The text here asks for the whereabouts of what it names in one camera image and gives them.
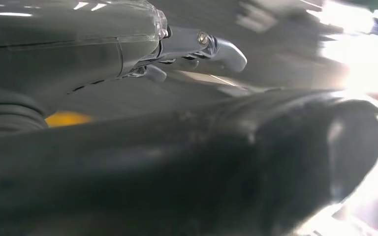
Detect yellow tape outline on workbench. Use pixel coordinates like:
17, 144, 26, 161
44, 111, 94, 128

